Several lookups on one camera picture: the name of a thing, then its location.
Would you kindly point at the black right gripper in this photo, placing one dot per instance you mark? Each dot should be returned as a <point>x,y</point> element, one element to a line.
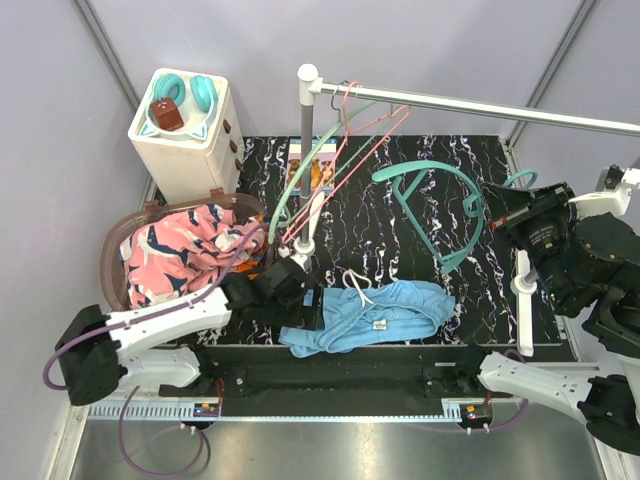
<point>507,208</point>

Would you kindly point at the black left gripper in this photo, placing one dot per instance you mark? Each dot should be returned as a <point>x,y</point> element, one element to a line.
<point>306,316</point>

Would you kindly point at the mint green hanger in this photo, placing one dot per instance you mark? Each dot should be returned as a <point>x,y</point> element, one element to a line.
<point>305,163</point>

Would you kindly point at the light blue shorts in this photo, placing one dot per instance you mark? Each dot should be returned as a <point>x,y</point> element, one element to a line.
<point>355,317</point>

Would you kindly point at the pink patterned shorts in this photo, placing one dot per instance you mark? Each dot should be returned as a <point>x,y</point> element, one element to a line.
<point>185,251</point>

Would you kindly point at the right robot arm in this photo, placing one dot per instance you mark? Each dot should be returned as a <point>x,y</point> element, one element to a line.
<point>586,260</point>

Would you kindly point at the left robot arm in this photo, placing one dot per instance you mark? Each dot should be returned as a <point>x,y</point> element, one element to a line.
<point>98,352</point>

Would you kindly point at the dog picture book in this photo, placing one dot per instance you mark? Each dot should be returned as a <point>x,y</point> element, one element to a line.
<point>322,168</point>

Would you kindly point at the pink translucent plastic basin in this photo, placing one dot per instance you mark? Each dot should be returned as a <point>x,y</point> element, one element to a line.
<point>112,275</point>

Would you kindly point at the white storage box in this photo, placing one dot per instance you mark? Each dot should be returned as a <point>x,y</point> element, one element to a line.
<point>188,170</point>

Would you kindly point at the silver clothes rack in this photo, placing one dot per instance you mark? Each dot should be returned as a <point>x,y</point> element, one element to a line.
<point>312,85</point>

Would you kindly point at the teal cat ear headphones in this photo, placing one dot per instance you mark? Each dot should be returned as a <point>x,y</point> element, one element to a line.
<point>197,100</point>

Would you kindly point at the brown cube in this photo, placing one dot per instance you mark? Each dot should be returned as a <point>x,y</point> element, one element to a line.
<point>166,114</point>

